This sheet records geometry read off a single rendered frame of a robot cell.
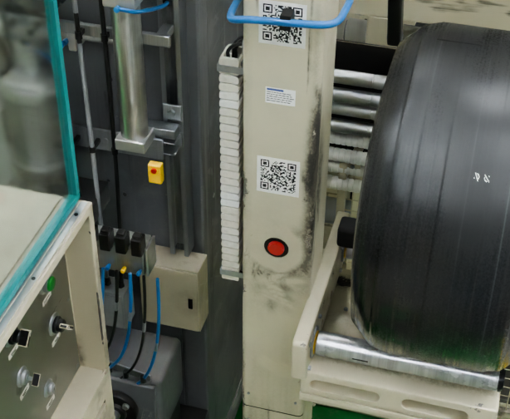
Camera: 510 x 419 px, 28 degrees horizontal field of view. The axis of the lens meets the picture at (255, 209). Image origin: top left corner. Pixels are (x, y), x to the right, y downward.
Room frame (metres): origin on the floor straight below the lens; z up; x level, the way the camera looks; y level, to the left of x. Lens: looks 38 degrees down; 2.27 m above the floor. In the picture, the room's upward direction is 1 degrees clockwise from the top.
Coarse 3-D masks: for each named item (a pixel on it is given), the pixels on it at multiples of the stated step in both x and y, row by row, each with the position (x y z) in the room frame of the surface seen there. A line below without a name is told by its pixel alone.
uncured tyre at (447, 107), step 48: (432, 48) 1.44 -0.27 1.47; (480, 48) 1.44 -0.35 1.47; (384, 96) 1.38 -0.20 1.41; (432, 96) 1.34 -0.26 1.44; (480, 96) 1.33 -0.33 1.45; (384, 144) 1.30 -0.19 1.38; (432, 144) 1.27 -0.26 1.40; (480, 144) 1.26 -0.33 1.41; (384, 192) 1.24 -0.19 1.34; (432, 192) 1.22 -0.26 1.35; (480, 192) 1.21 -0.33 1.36; (384, 240) 1.20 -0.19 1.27; (432, 240) 1.18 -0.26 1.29; (480, 240) 1.17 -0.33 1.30; (384, 288) 1.18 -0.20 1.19; (432, 288) 1.16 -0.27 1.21; (480, 288) 1.15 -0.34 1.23; (384, 336) 1.19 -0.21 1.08; (432, 336) 1.17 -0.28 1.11; (480, 336) 1.14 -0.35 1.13
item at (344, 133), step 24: (336, 48) 1.95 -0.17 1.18; (360, 48) 1.94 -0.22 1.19; (384, 48) 1.92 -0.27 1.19; (336, 72) 1.83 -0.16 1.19; (360, 72) 1.82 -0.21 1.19; (384, 72) 1.92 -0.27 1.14; (336, 96) 1.81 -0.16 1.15; (360, 96) 1.80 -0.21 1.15; (336, 120) 1.82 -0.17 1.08; (360, 120) 1.93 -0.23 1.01; (336, 144) 1.82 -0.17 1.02; (360, 144) 1.80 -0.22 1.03; (336, 168) 1.82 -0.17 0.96; (360, 168) 1.81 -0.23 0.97
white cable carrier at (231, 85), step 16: (240, 48) 1.51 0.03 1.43; (224, 64) 1.47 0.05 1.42; (240, 64) 1.48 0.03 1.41; (224, 80) 1.47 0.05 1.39; (240, 80) 1.49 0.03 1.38; (224, 96) 1.47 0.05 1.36; (240, 96) 1.49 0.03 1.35; (224, 112) 1.47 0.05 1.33; (240, 112) 1.51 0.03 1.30; (224, 128) 1.47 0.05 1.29; (240, 128) 1.47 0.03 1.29; (224, 144) 1.47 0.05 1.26; (240, 144) 1.49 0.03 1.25; (224, 160) 1.47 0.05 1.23; (240, 160) 1.48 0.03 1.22; (224, 176) 1.47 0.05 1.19; (240, 176) 1.48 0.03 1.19; (224, 192) 1.47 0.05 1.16; (240, 192) 1.47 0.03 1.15; (224, 208) 1.47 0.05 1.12; (240, 208) 1.47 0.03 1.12; (224, 224) 1.47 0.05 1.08; (240, 224) 1.48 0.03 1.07; (224, 240) 1.47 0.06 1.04; (240, 240) 1.48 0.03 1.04; (224, 256) 1.47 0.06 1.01; (240, 256) 1.47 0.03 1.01
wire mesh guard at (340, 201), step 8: (344, 168) 1.81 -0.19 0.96; (344, 176) 1.81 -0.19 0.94; (344, 192) 1.81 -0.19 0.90; (352, 192) 1.81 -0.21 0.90; (336, 200) 1.82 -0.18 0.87; (344, 200) 1.81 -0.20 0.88; (352, 200) 1.81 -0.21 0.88; (336, 208) 1.82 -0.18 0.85; (344, 208) 1.82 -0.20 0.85; (504, 368) 1.71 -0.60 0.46; (504, 408) 1.71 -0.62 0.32; (504, 416) 1.70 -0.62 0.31
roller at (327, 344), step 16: (320, 336) 1.35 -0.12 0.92; (336, 336) 1.35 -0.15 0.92; (320, 352) 1.33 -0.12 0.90; (336, 352) 1.32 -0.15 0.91; (352, 352) 1.32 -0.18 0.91; (368, 352) 1.31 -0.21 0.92; (384, 352) 1.31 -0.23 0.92; (384, 368) 1.30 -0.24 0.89; (400, 368) 1.29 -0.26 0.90; (416, 368) 1.29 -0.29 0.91; (432, 368) 1.28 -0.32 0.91; (448, 368) 1.28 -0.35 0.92; (464, 384) 1.26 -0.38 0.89; (480, 384) 1.26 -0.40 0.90; (496, 384) 1.25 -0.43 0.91
